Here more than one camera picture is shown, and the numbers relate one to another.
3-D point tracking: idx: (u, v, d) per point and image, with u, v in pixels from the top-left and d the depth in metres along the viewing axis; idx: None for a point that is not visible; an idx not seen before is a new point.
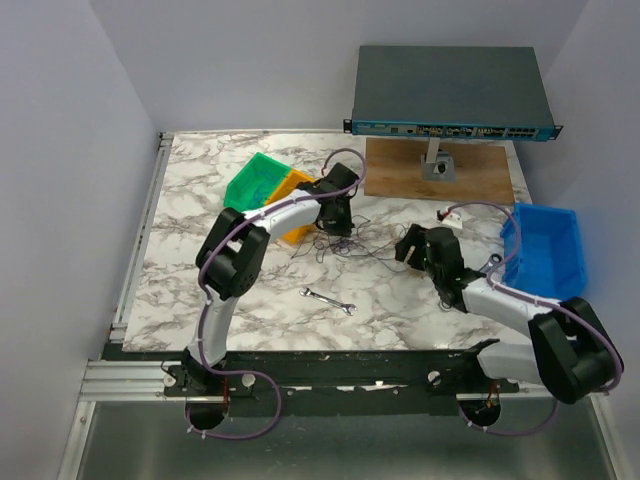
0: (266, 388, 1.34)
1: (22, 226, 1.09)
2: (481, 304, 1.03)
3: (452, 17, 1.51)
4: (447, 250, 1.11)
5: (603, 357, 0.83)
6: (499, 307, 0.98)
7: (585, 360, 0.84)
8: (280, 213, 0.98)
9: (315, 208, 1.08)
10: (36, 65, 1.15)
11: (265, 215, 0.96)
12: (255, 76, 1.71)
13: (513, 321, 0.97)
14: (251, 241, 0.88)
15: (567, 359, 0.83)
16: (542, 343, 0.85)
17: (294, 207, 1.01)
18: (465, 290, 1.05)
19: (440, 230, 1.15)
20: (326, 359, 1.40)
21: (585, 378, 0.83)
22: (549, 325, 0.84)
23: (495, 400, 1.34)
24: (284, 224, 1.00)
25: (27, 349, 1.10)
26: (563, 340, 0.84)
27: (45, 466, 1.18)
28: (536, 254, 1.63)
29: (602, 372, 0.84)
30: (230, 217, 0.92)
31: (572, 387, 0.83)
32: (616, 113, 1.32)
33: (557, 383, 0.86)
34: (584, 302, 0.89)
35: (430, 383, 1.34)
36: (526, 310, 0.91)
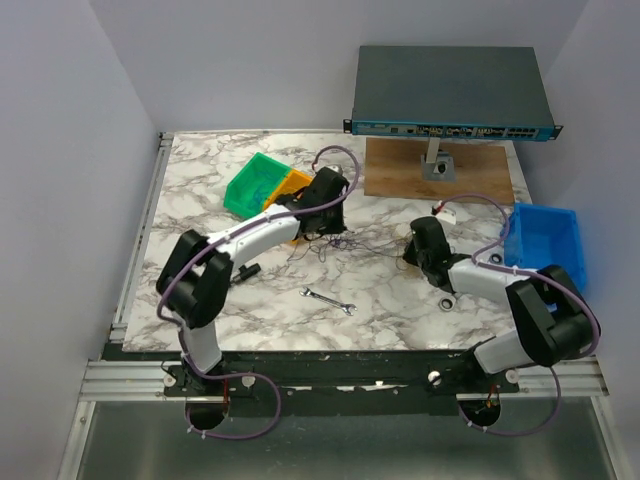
0: (266, 389, 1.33)
1: (22, 225, 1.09)
2: (466, 281, 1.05)
3: (452, 17, 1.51)
4: (431, 235, 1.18)
5: (580, 321, 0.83)
6: (482, 282, 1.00)
7: (562, 324, 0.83)
8: (249, 234, 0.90)
9: (295, 224, 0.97)
10: (36, 64, 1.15)
11: (233, 238, 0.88)
12: (255, 76, 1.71)
13: (496, 293, 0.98)
14: (212, 269, 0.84)
15: (544, 321, 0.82)
16: (519, 307, 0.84)
17: (268, 226, 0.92)
18: (451, 270, 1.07)
19: (425, 218, 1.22)
20: (326, 359, 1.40)
21: (563, 343, 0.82)
22: (526, 289, 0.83)
23: (495, 401, 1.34)
24: (254, 246, 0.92)
25: (27, 349, 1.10)
26: (540, 304, 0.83)
27: (45, 466, 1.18)
28: (535, 254, 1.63)
29: (580, 337, 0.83)
30: (191, 241, 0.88)
31: (551, 351, 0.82)
32: (616, 113, 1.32)
33: (535, 349, 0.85)
34: (561, 269, 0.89)
35: (430, 383, 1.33)
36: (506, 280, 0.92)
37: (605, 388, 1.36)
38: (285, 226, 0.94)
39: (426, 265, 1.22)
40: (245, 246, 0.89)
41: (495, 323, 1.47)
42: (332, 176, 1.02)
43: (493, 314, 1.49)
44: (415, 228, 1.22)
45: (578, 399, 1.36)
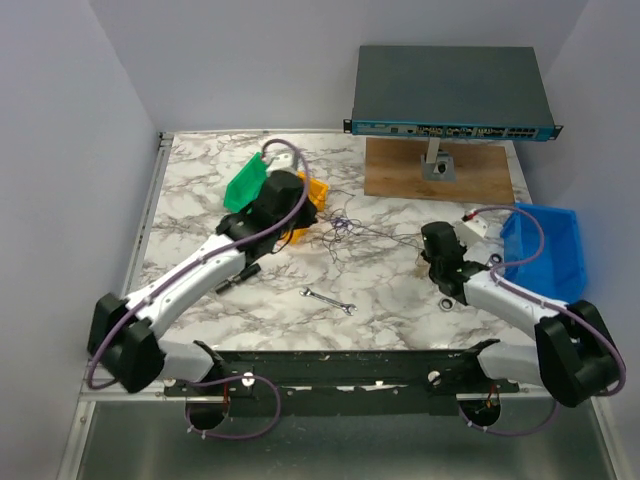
0: (264, 388, 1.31)
1: (21, 225, 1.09)
2: (482, 298, 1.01)
3: (452, 17, 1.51)
4: (443, 241, 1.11)
5: (607, 362, 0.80)
6: (501, 304, 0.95)
7: (589, 365, 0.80)
8: (176, 286, 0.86)
9: (238, 257, 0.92)
10: (36, 64, 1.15)
11: (159, 293, 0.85)
12: (255, 76, 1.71)
13: (515, 318, 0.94)
14: (131, 339, 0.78)
15: (572, 364, 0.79)
16: (547, 347, 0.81)
17: (202, 270, 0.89)
18: (466, 283, 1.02)
19: (436, 223, 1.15)
20: (326, 359, 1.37)
21: (589, 384, 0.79)
22: (556, 328, 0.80)
23: (495, 401, 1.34)
24: (186, 297, 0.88)
25: (26, 349, 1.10)
26: (568, 346, 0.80)
27: (44, 466, 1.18)
28: (536, 254, 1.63)
29: (606, 379, 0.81)
30: (108, 306, 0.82)
31: (575, 393, 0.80)
32: (616, 114, 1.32)
33: (558, 387, 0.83)
34: (590, 306, 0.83)
35: (430, 383, 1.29)
36: (531, 312, 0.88)
37: None
38: (223, 264, 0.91)
39: (437, 273, 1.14)
40: (172, 301, 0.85)
41: (495, 322, 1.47)
42: (279, 188, 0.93)
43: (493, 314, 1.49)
44: (426, 234, 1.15)
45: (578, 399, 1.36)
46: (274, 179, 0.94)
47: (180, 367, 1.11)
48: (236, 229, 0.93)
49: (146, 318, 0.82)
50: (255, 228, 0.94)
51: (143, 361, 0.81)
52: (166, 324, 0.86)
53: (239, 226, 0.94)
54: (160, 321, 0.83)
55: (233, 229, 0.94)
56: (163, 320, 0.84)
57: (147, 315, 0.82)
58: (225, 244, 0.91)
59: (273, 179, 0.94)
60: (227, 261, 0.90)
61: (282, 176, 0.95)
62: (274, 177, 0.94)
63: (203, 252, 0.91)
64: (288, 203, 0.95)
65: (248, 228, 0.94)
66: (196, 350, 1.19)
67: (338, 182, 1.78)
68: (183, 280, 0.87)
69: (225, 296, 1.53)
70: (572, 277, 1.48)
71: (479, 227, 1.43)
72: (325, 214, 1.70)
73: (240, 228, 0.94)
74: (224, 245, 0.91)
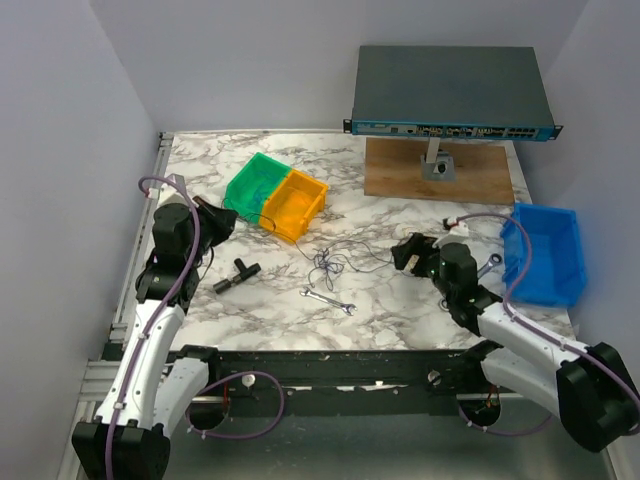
0: (266, 386, 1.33)
1: (21, 225, 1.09)
2: (498, 334, 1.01)
3: (452, 16, 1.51)
4: (464, 273, 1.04)
5: (628, 405, 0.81)
6: (519, 342, 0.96)
7: (611, 410, 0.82)
8: (139, 376, 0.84)
9: (175, 308, 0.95)
10: (36, 65, 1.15)
11: (126, 391, 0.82)
12: (254, 76, 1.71)
13: (531, 358, 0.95)
14: (130, 445, 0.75)
15: (593, 411, 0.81)
16: (570, 394, 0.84)
17: (150, 345, 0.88)
18: (480, 317, 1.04)
19: (456, 248, 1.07)
20: (326, 359, 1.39)
21: (612, 428, 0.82)
22: (578, 376, 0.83)
23: (495, 400, 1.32)
24: (153, 377, 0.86)
25: (27, 348, 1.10)
26: (590, 393, 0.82)
27: (44, 466, 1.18)
28: (536, 254, 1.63)
29: (628, 420, 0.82)
30: (87, 433, 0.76)
31: (599, 436, 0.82)
32: (616, 113, 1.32)
33: (582, 428, 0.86)
34: (613, 350, 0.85)
35: (430, 383, 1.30)
36: (552, 355, 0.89)
37: None
38: (166, 327, 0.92)
39: (449, 297, 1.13)
40: (143, 391, 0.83)
41: None
42: (172, 227, 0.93)
43: None
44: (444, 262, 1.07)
45: None
46: (160, 224, 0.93)
47: (186, 400, 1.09)
48: (157, 285, 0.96)
49: (130, 421, 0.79)
50: (172, 273, 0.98)
51: (151, 451, 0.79)
52: (151, 410, 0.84)
53: (157, 280, 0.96)
54: (144, 413, 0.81)
55: (155, 285, 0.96)
56: (145, 412, 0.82)
57: (129, 419, 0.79)
58: (157, 309, 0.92)
59: (160, 225, 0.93)
60: (168, 322, 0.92)
61: (164, 214, 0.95)
62: (159, 222, 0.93)
63: (140, 328, 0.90)
64: (186, 235, 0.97)
65: (165, 277, 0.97)
66: (184, 367, 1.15)
67: (339, 182, 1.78)
68: (140, 364, 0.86)
69: (225, 296, 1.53)
70: (573, 277, 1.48)
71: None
72: (325, 214, 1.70)
73: (161, 281, 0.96)
74: (156, 309, 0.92)
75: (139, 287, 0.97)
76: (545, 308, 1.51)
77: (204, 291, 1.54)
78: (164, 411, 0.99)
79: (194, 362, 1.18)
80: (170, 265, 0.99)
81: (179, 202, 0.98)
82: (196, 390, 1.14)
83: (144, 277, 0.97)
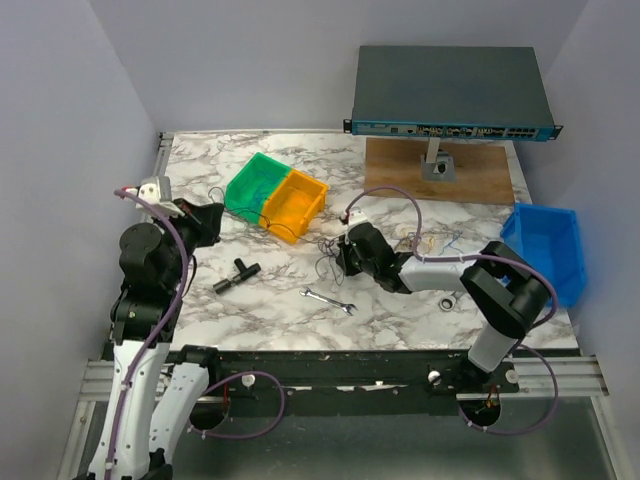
0: (266, 386, 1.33)
1: (21, 226, 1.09)
2: (420, 279, 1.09)
3: (452, 17, 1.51)
4: (373, 243, 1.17)
5: (533, 284, 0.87)
6: (435, 275, 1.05)
7: (521, 295, 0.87)
8: (126, 429, 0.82)
9: (158, 347, 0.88)
10: (36, 65, 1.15)
11: (116, 447, 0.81)
12: (255, 76, 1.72)
13: (449, 282, 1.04)
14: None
15: (504, 299, 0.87)
16: (480, 294, 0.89)
17: (135, 393, 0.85)
18: (402, 274, 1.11)
19: (359, 226, 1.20)
20: (326, 359, 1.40)
21: (527, 311, 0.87)
22: (478, 274, 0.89)
23: (495, 400, 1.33)
24: (142, 425, 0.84)
25: (27, 349, 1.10)
26: (495, 284, 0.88)
27: (45, 467, 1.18)
28: (536, 254, 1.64)
29: (539, 300, 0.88)
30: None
31: (519, 321, 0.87)
32: (616, 113, 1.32)
33: (505, 324, 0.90)
34: (503, 243, 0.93)
35: (430, 383, 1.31)
36: (455, 269, 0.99)
37: (605, 389, 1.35)
38: (149, 370, 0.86)
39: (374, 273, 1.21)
40: (133, 445, 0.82)
41: None
42: (143, 257, 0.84)
43: None
44: (354, 240, 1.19)
45: (578, 399, 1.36)
46: (128, 254, 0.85)
47: (189, 410, 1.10)
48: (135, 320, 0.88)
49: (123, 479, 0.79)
50: (150, 302, 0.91)
51: None
52: (145, 456, 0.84)
53: (133, 314, 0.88)
54: (136, 466, 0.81)
55: (133, 320, 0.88)
56: (138, 462, 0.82)
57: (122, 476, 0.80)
58: (138, 353, 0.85)
59: (127, 255, 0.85)
60: (150, 366, 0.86)
61: (131, 242, 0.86)
62: (127, 252, 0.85)
63: (122, 375, 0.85)
64: (159, 260, 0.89)
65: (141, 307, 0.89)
66: (183, 376, 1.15)
67: (338, 182, 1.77)
68: (126, 416, 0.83)
69: (225, 296, 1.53)
70: (573, 277, 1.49)
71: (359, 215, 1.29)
72: (324, 214, 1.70)
73: (139, 314, 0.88)
74: (137, 352, 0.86)
75: (116, 321, 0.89)
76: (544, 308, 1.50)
77: (204, 291, 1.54)
78: (165, 432, 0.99)
79: (194, 367, 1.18)
80: (147, 293, 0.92)
81: (148, 223, 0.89)
82: (198, 396, 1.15)
83: (120, 310, 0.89)
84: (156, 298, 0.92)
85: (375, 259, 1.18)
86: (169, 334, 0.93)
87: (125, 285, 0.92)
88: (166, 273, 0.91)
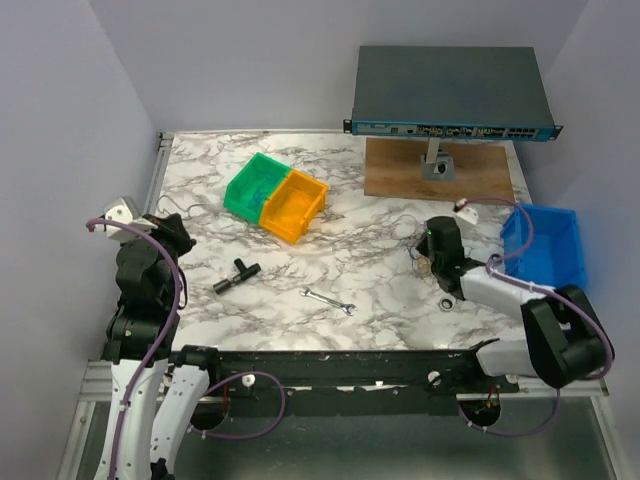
0: (266, 386, 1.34)
1: (21, 226, 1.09)
2: (481, 291, 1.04)
3: (452, 17, 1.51)
4: (447, 238, 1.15)
5: (594, 343, 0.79)
6: (497, 293, 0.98)
7: (577, 347, 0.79)
8: (125, 449, 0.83)
9: (156, 366, 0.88)
10: (35, 65, 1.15)
11: (117, 465, 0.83)
12: (255, 76, 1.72)
13: (509, 307, 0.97)
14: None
15: (556, 343, 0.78)
16: (533, 328, 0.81)
17: (133, 412, 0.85)
18: (463, 279, 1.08)
19: (443, 219, 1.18)
20: (326, 359, 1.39)
21: (575, 367, 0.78)
22: (541, 307, 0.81)
23: (495, 401, 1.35)
24: (142, 442, 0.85)
25: (26, 349, 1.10)
26: (553, 326, 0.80)
27: (45, 467, 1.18)
28: (535, 254, 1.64)
29: (593, 362, 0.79)
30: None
31: (561, 372, 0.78)
32: (616, 113, 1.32)
33: (544, 370, 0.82)
34: (579, 290, 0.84)
35: (430, 382, 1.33)
36: (520, 296, 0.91)
37: (605, 389, 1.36)
38: (147, 389, 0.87)
39: (438, 266, 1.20)
40: (133, 463, 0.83)
41: (495, 323, 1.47)
42: (139, 274, 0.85)
43: (493, 314, 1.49)
44: (431, 229, 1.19)
45: (578, 399, 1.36)
46: (125, 271, 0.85)
47: (189, 414, 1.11)
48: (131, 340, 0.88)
49: None
50: (146, 320, 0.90)
51: None
52: (146, 470, 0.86)
53: (130, 332, 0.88)
54: None
55: (129, 339, 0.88)
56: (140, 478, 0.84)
57: None
58: (135, 374, 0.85)
59: (124, 272, 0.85)
60: (148, 385, 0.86)
61: (128, 258, 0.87)
62: (123, 268, 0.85)
63: (120, 395, 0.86)
64: (155, 276, 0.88)
65: (138, 325, 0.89)
66: (183, 380, 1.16)
67: (339, 182, 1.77)
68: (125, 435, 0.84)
69: (225, 296, 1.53)
70: (573, 277, 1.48)
71: (469, 215, 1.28)
72: (324, 214, 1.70)
73: (135, 333, 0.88)
74: (135, 371, 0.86)
75: (112, 339, 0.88)
76: None
77: (204, 291, 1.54)
78: (165, 441, 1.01)
79: (194, 371, 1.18)
80: (143, 310, 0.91)
81: (145, 239, 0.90)
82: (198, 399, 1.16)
83: (115, 328, 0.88)
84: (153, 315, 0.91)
85: (443, 252, 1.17)
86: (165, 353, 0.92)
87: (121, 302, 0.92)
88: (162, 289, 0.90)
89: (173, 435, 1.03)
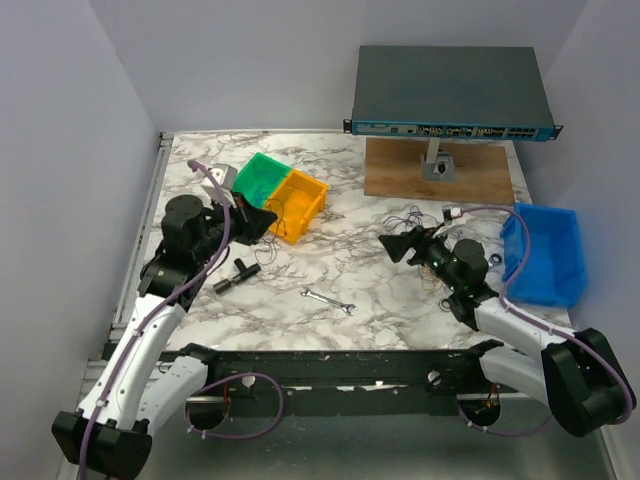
0: (266, 388, 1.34)
1: (22, 226, 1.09)
2: (493, 325, 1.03)
3: (451, 17, 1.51)
4: (474, 273, 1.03)
5: (615, 391, 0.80)
6: (512, 331, 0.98)
7: (598, 395, 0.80)
8: (126, 375, 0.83)
9: (175, 308, 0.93)
10: (36, 64, 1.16)
11: (111, 389, 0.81)
12: (254, 76, 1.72)
13: (521, 343, 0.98)
14: (105, 446, 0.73)
15: (578, 391, 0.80)
16: (554, 375, 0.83)
17: (143, 343, 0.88)
18: (477, 310, 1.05)
19: (471, 248, 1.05)
20: (326, 359, 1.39)
21: (598, 414, 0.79)
22: (561, 354, 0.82)
23: (495, 401, 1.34)
24: (140, 375, 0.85)
25: (27, 349, 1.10)
26: (575, 373, 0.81)
27: (44, 468, 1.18)
28: (535, 254, 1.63)
29: (616, 409, 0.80)
30: (68, 426, 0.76)
31: (583, 419, 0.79)
32: (616, 112, 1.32)
33: (568, 415, 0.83)
34: (599, 336, 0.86)
35: (430, 383, 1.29)
36: (539, 339, 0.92)
37: None
38: (161, 327, 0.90)
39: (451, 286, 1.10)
40: (127, 389, 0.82)
41: None
42: (180, 223, 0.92)
43: None
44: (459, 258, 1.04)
45: None
46: (170, 217, 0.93)
47: (179, 400, 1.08)
48: (162, 278, 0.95)
49: (108, 421, 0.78)
50: (179, 269, 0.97)
51: (128, 453, 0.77)
52: (133, 410, 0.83)
53: (161, 274, 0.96)
54: (123, 414, 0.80)
55: (158, 279, 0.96)
56: (126, 412, 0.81)
57: (108, 418, 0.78)
58: (156, 307, 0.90)
59: (170, 217, 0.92)
60: (164, 320, 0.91)
61: (175, 208, 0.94)
62: (170, 214, 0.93)
63: (136, 324, 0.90)
64: (195, 232, 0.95)
65: (170, 271, 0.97)
66: (183, 367, 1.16)
67: (338, 182, 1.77)
68: (130, 360, 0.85)
69: (225, 296, 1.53)
70: (573, 276, 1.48)
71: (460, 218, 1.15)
72: (324, 214, 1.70)
73: (165, 276, 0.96)
74: (156, 304, 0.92)
75: (145, 276, 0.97)
76: (543, 308, 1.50)
77: (204, 291, 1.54)
78: (154, 407, 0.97)
79: (194, 362, 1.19)
80: (177, 260, 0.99)
81: (193, 196, 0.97)
82: (192, 390, 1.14)
83: (150, 268, 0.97)
84: (185, 267, 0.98)
85: (462, 282, 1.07)
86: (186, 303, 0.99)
87: (161, 249, 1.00)
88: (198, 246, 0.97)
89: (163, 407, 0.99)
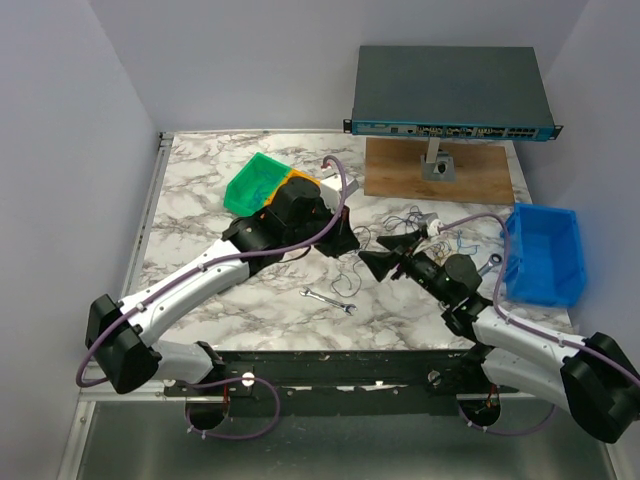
0: (265, 398, 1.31)
1: (21, 227, 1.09)
2: (496, 338, 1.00)
3: (451, 18, 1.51)
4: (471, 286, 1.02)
5: (633, 391, 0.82)
6: (518, 343, 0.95)
7: (619, 399, 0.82)
8: (171, 296, 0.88)
9: (242, 266, 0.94)
10: (35, 63, 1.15)
11: (154, 299, 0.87)
12: (254, 76, 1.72)
13: (531, 357, 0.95)
14: (122, 345, 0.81)
15: (604, 404, 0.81)
16: (577, 391, 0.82)
17: (203, 278, 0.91)
18: (476, 323, 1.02)
19: (462, 265, 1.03)
20: (326, 359, 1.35)
21: (622, 416, 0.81)
22: (581, 370, 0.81)
23: (496, 400, 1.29)
24: (182, 303, 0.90)
25: (26, 349, 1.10)
26: (598, 386, 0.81)
27: (45, 468, 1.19)
28: (536, 253, 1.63)
29: (635, 407, 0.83)
30: (104, 309, 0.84)
31: (612, 428, 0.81)
32: (616, 112, 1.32)
33: (592, 425, 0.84)
34: (608, 340, 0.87)
35: (430, 382, 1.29)
36: (552, 352, 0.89)
37: None
38: (224, 273, 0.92)
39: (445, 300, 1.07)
40: (166, 309, 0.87)
41: None
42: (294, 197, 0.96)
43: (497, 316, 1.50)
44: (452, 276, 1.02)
45: None
46: (288, 189, 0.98)
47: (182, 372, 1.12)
48: (249, 237, 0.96)
49: (136, 325, 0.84)
50: (264, 238, 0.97)
51: (129, 364, 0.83)
52: (160, 329, 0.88)
53: (250, 232, 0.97)
54: (151, 327, 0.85)
55: (247, 235, 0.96)
56: (153, 328, 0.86)
57: (137, 323, 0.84)
58: (229, 254, 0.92)
59: (289, 189, 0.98)
60: (228, 270, 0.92)
61: (296, 185, 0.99)
62: (289, 187, 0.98)
63: (206, 260, 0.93)
64: (301, 213, 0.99)
65: (257, 235, 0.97)
66: (197, 350, 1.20)
67: None
68: (181, 287, 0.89)
69: (225, 296, 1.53)
70: (573, 276, 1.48)
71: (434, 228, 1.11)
72: None
73: (251, 235, 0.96)
74: (231, 254, 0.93)
75: (233, 226, 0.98)
76: (544, 308, 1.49)
77: None
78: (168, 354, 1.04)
79: (203, 351, 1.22)
80: (268, 229, 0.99)
81: (314, 184, 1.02)
82: (197, 373, 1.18)
83: (241, 223, 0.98)
84: (270, 239, 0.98)
85: (454, 296, 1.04)
86: (255, 269, 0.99)
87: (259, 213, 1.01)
88: (291, 229, 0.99)
89: (172, 360, 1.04)
